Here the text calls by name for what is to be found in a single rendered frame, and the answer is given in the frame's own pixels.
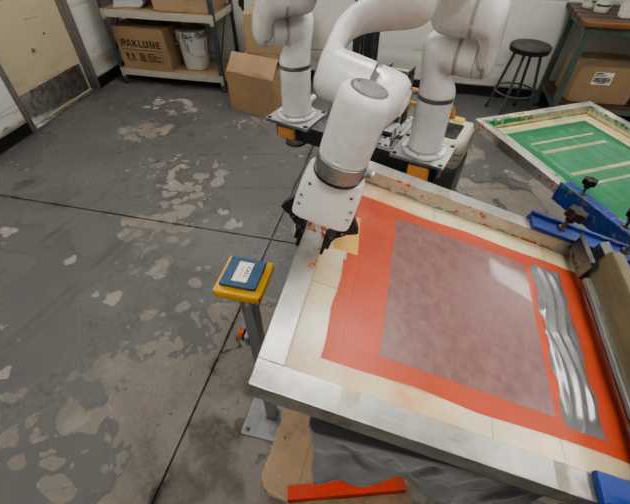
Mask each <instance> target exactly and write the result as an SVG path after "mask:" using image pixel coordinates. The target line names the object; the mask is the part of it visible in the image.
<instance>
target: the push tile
mask: <svg viewBox="0 0 630 504"><path fill-rule="evenodd" d="M266 265H267V262H265V261H259V260H254V259H248V258H242V257H236V256H232V258H231V260H230V262H229V264H228V266H227V268H226V270H225V271H224V273H223V275H222V277H221V279H220V281H219V285H223V286H229V287H234V288H239V289H245V290H250V291H255V290H256V288H257V286H258V284H259V281H260V279H261V277H262V274H263V272H264V270H265V267H266Z"/></svg>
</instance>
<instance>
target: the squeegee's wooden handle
mask: <svg viewBox="0 0 630 504"><path fill-rule="evenodd" d="M586 277H587V278H589V279H591V280H592V283H593V286H594V289H595V291H596V294H597V297H598V300H599V303H600V305H601V308H602V311H603V314H604V317H605V319H606V322H607V325H608V328H609V330H610V333H611V336H612V339H613V342H614V344H615V347H616V350H617V353H618V355H619V358H620V361H621V364H622V367H623V369H624V372H625V375H626V378H627V381H628V383H629V386H630V266H629V264H628V262H627V260H626V258H625V255H624V254H622V253H619V252H617V251H611V252H609V253H608V254H606V255H605V256H604V257H602V258H601V259H600V260H599V261H597V262H596V268H595V269H594V270H593V271H591V272H590V273H589V274H587V275H586Z"/></svg>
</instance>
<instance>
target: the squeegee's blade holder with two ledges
mask: <svg viewBox="0 0 630 504"><path fill-rule="evenodd" d="M582 281H583V284H584V287H585V290H586V293H587V296H588V299H589V302H590V305H591V308H592V311H593V314H594V317H595V320H596V323H597V326H598V329H599V332H600V335H601V338H602V341H603V344H604V347H605V350H606V353H607V356H608V359H609V362H610V365H611V368H612V371H613V374H614V377H615V379H616V382H617V385H618V388H619V391H620V394H621V397H622V400H623V403H624V406H625V409H626V412H627V415H628V418H629V420H630V386H629V383H628V381H627V378H626V375H625V372H624V369H623V367H622V364H621V361H620V358H619V355H618V353H617V350H616V347H615V344H614V342H613V339H612V336H611V333H610V330H609V328H608V325H607V322H606V319H605V317H604V314H603V311H602V308H601V305H600V303H599V300H598V297H597V294H596V291H595V289H594V286H593V283H592V280H591V279H589V278H587V277H585V278H584V279H583V280H582Z"/></svg>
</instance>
